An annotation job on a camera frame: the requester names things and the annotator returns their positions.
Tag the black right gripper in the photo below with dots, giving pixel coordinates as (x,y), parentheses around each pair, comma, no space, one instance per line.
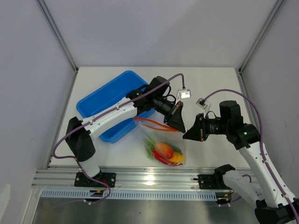
(197,132)

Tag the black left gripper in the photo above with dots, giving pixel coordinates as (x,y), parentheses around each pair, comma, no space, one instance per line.
(176,122)

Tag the green chili pepper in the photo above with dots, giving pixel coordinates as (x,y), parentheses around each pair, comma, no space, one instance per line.
(176,149)

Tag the clear zip top bag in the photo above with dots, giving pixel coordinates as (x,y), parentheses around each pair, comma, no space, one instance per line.
(148,128)

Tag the yellow orange mango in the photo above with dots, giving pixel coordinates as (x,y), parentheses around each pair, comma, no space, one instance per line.
(177,158)

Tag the green grape bunch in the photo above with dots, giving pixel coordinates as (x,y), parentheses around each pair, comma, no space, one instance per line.
(150,147)

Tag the red chili pepper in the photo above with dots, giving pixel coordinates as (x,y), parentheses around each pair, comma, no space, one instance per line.
(164,161)

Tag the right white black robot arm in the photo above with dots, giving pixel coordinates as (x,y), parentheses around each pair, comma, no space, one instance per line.
(272,201)

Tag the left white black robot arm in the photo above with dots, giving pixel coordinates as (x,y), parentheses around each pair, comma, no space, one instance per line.
(81,134)

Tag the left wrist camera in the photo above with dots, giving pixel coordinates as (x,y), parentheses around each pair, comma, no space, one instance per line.
(182,94)

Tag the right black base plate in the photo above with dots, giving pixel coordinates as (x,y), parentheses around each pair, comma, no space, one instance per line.
(209,182)

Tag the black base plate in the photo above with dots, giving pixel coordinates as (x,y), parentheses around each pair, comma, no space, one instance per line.
(82,181)
(209,182)

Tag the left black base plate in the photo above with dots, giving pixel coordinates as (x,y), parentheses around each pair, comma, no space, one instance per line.
(82,181)

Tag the aluminium mounting rail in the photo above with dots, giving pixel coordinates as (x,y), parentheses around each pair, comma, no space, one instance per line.
(158,179)

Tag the white slotted cable duct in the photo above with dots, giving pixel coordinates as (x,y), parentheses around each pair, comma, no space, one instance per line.
(130,194)

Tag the right aluminium frame post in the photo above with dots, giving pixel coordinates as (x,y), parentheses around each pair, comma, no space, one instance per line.
(270,19)

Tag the aluminium frame post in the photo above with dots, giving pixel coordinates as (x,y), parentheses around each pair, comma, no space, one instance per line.
(270,19)
(57,34)

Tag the left aluminium frame post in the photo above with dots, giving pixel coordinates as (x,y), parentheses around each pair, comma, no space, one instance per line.
(57,34)

